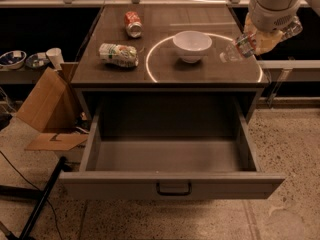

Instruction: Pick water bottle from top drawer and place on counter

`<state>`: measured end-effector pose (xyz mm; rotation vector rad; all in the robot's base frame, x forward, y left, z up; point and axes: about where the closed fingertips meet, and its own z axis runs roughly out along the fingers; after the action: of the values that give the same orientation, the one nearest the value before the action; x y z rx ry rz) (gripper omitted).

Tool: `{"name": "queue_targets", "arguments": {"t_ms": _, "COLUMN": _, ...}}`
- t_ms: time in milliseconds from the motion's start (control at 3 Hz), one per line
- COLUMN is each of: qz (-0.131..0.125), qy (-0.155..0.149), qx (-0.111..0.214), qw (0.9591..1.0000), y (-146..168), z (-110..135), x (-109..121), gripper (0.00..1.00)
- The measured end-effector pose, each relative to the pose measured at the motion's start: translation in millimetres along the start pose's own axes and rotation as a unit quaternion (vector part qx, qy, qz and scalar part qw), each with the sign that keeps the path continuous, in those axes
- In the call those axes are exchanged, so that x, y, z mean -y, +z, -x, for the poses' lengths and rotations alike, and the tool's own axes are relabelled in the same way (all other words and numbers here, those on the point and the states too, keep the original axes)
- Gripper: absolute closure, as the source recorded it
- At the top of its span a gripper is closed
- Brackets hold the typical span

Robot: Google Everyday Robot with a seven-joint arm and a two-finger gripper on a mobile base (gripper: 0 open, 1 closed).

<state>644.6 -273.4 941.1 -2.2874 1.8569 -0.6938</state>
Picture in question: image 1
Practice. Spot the small blue dish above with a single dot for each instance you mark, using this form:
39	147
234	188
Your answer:
37	61

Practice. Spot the red soda can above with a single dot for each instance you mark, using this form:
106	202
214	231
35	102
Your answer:
133	24

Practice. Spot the crushed green white can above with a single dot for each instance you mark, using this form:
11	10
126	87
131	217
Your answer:
119	55

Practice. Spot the black metal stand leg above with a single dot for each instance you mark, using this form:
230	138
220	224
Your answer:
40	196

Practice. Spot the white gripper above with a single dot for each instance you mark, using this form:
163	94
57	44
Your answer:
271	18

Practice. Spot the open grey drawer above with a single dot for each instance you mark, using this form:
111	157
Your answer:
137	141

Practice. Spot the black drawer handle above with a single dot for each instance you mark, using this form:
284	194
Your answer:
181	189

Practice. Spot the brown cardboard box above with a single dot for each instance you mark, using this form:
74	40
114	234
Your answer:
52	109

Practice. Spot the blue white bowl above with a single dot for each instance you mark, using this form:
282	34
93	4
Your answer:
13	60

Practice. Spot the grey cabinet with dark top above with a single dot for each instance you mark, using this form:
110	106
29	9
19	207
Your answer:
159	66

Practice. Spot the clear plastic water bottle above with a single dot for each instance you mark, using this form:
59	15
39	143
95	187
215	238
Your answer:
244	45

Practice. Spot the white ceramic bowl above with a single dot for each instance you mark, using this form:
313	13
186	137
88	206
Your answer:
191	46

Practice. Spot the white paper cup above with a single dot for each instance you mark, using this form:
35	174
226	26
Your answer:
55	56

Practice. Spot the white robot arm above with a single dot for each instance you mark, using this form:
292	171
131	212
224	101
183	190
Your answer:
274	21

